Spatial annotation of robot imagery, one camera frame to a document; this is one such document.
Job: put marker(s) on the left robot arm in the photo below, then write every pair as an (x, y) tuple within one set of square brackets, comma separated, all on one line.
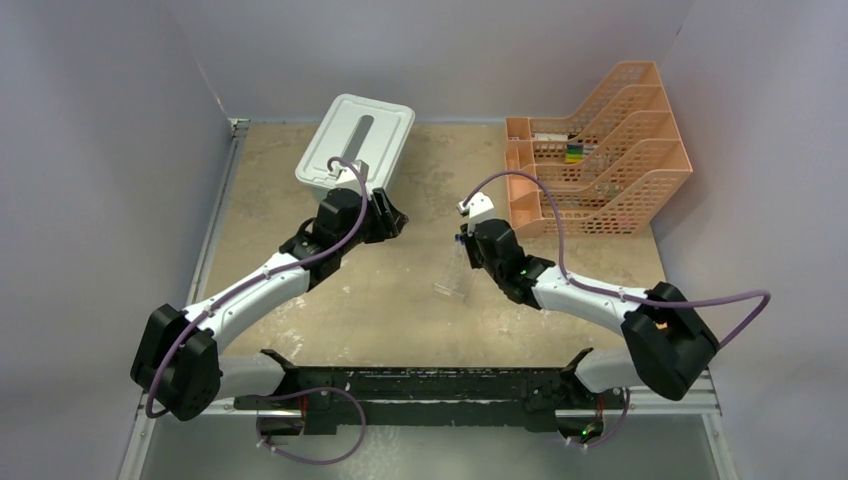
[(177, 360)]

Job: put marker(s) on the clear acrylic tube rack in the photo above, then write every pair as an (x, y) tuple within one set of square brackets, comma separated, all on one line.
[(457, 278)]

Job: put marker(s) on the markers in organizer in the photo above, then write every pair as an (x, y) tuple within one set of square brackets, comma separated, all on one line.
[(577, 152)]

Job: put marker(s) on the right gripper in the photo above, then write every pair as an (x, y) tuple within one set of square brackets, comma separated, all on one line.
[(469, 244)]

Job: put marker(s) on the orange plastic file organizer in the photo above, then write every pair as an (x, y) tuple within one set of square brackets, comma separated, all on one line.
[(639, 163)]

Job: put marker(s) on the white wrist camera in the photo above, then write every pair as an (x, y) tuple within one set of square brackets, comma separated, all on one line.
[(351, 176), (477, 208)]

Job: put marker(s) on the white plastic bin lid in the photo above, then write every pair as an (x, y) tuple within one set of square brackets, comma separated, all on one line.
[(357, 128)]

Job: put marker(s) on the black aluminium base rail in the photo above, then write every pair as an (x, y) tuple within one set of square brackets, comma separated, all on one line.
[(539, 400)]

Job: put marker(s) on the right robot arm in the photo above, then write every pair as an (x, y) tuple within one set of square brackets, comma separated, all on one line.
[(666, 346)]

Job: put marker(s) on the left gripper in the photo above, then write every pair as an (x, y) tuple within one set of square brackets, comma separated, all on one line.
[(388, 222)]

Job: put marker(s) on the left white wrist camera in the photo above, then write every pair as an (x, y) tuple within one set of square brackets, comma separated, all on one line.
[(351, 176)]

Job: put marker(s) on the teal plastic bin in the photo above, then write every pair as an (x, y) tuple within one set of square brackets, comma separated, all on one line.
[(320, 192)]

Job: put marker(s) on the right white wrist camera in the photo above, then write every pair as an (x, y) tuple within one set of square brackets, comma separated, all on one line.
[(477, 208)]

